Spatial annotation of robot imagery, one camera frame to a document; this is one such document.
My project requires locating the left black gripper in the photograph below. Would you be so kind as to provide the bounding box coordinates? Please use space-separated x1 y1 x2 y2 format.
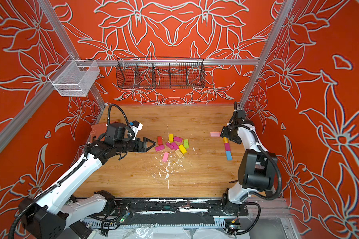
116 136 157 153

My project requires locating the blue striped block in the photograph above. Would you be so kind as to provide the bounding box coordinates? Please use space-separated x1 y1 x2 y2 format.
225 151 232 160

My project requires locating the green block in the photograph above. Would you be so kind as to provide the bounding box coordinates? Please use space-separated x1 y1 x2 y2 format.
183 139 189 148

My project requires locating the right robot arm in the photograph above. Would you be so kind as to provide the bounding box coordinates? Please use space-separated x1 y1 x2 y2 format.
220 109 282 214

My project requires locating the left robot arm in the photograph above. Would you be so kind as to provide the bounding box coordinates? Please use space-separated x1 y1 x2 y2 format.
8 121 156 239

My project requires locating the red block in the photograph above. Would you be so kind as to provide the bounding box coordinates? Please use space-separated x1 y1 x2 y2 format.
157 136 163 145

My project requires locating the pale pink block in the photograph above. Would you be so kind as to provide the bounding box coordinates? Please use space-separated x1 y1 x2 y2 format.
162 152 170 162

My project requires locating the dark magenta block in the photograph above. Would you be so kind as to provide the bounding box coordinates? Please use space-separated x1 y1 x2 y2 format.
171 142 179 150

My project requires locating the magenta block top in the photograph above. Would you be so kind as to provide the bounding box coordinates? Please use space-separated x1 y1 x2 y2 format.
173 136 183 142

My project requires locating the natural wood block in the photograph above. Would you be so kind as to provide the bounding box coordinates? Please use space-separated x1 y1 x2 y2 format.
175 149 183 158

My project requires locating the red plastic tool case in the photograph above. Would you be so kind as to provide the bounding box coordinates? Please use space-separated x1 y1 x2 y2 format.
89 123 115 142

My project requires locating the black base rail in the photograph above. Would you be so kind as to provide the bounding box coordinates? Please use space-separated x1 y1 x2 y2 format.
89 198 248 226

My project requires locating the black wire basket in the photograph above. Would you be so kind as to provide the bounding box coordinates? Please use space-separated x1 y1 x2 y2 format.
116 57 206 89

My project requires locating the white wire basket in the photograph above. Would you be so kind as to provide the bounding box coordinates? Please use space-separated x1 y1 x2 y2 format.
48 60 100 97

